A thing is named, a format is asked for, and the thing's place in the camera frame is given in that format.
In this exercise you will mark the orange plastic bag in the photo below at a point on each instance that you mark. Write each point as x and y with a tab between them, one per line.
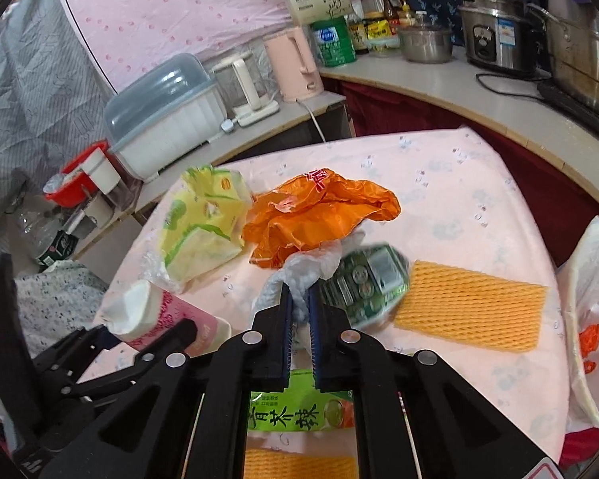
309	214

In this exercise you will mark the pink dotted curtain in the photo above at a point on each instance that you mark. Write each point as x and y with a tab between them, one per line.
179	10

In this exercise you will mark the pink paper cup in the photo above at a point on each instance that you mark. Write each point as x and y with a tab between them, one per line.
179	317

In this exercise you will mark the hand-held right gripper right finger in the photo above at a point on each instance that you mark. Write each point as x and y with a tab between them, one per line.
313	342

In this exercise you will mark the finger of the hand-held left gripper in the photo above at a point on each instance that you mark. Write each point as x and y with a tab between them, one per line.
75	347
172	337

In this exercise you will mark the orange foam net sleeve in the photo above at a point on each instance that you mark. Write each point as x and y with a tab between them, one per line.
299	464
469	304

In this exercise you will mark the white glass jug appliance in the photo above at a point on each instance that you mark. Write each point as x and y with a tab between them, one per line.
244	85

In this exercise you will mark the white dish box blue lid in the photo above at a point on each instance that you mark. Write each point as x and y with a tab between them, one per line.
164	114

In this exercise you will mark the white bin with bag liner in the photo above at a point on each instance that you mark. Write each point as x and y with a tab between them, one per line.
596	309

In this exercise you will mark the black induction cooker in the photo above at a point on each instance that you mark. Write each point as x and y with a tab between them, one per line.
574	102

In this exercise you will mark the yellow green plastic packet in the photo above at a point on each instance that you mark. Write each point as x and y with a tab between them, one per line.
204	219

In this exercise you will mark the clear plastic bag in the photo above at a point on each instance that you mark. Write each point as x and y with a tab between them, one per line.
304	267

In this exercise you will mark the group of sauce bottles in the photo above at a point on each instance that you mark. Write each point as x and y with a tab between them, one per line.
377	25

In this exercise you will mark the pink electric kettle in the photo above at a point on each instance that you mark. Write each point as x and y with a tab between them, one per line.
292	62

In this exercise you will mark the green silver crumpled packet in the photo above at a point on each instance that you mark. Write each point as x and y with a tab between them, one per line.
367	279

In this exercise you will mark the clear plastic bottle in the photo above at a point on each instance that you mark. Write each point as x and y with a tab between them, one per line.
45	239

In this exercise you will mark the grey plastic sheet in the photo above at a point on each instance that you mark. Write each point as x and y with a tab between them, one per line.
35	85

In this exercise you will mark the large steel pot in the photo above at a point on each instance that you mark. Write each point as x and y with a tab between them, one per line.
579	45

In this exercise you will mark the green tin can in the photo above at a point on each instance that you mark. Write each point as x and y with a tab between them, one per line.
333	42

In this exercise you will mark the green tea snack packet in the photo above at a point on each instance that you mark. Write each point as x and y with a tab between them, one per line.
299	409

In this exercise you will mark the steel rice cooker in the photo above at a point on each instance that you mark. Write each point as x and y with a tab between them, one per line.
499	30

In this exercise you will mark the grey floral cloth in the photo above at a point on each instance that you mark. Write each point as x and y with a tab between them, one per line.
55	299

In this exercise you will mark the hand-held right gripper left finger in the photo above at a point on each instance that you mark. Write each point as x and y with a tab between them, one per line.
287	332

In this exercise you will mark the red plastic basin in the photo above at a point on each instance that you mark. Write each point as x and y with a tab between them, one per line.
75	187

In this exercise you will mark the white plastic container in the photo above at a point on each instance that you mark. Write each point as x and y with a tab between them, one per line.
102	172

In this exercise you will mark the pink floral tablecloth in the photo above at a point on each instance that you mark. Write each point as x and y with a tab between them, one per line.
454	199

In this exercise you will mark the steel bowl with glass lid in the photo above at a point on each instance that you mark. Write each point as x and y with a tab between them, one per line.
424	42

